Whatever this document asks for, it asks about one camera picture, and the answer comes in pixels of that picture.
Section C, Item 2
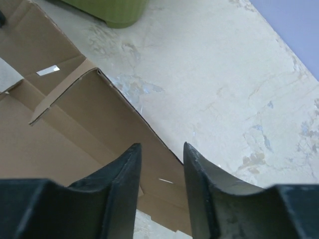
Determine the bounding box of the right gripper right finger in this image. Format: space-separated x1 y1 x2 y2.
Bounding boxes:
183 143 319 239

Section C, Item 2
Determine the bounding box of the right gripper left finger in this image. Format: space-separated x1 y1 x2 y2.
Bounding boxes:
0 143 142 239

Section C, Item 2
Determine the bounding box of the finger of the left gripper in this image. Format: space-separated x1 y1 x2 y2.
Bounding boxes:
0 11 6 28

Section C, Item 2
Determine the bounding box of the brown cardboard box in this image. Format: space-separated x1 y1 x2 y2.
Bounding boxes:
0 0 191 234

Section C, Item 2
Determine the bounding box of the green plastic bin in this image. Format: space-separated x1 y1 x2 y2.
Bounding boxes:
51 0 149 29

